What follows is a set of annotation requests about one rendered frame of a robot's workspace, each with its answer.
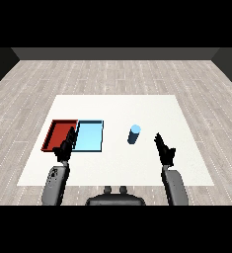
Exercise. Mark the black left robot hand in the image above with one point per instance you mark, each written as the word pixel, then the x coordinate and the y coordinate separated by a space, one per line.
pixel 64 150

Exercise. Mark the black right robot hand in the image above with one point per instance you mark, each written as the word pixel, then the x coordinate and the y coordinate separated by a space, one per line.
pixel 166 153

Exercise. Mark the red shallow open box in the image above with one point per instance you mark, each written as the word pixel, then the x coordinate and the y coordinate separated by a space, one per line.
pixel 58 135

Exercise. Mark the light blue shallow open box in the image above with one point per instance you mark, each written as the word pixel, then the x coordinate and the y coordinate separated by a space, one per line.
pixel 88 135

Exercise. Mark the blue can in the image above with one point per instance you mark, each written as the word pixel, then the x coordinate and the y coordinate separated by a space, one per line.
pixel 134 134

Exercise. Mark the dark grey robot body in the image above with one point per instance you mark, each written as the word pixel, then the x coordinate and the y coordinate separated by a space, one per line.
pixel 115 198

